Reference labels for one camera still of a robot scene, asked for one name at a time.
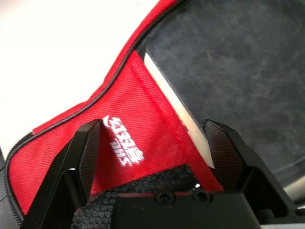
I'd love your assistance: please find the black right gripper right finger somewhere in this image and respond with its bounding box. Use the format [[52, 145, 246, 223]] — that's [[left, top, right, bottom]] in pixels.
[[202, 119, 299, 217]]

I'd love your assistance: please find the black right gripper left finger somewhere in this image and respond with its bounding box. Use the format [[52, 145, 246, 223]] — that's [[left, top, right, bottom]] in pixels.
[[20, 118, 102, 229]]

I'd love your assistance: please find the red black paddle case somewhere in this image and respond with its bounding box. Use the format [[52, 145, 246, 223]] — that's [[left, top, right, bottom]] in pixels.
[[4, 0, 305, 229]]

